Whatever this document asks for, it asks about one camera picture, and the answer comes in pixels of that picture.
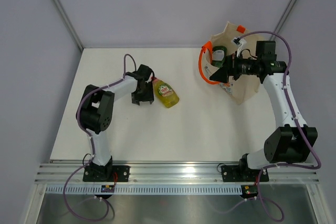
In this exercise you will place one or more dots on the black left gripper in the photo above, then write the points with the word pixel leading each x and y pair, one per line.
pixel 147 97

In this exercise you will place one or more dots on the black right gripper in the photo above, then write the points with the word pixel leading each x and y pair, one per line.
pixel 222 75

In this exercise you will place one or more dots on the green dish soap bottle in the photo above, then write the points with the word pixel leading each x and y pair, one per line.
pixel 218 56

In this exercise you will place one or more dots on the yellow dish soap bottle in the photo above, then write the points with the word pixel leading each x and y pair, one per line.
pixel 165 93

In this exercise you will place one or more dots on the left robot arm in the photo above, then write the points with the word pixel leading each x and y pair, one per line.
pixel 94 115

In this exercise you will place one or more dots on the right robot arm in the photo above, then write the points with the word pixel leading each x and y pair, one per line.
pixel 292 141

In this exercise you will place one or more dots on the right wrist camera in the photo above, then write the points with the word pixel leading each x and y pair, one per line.
pixel 240 43

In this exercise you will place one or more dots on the beige canvas bag orange handles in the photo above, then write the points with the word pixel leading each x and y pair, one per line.
pixel 239 90

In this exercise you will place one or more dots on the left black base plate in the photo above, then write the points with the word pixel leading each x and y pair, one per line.
pixel 120 173

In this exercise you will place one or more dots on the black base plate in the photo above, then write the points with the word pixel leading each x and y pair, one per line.
pixel 233 173
pixel 120 173

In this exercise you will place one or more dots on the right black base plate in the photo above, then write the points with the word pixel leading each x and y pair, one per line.
pixel 233 173

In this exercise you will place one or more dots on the aluminium mounting rail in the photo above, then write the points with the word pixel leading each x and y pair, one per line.
pixel 176 173

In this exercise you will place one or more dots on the right aluminium frame post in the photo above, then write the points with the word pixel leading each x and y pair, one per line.
pixel 285 16

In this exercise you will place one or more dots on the aluminium frame post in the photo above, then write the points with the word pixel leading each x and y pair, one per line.
pixel 68 24
pixel 285 16

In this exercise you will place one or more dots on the white slotted cable duct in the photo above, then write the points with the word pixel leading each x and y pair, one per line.
pixel 123 189

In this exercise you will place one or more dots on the left aluminium frame post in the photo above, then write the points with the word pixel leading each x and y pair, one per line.
pixel 68 24

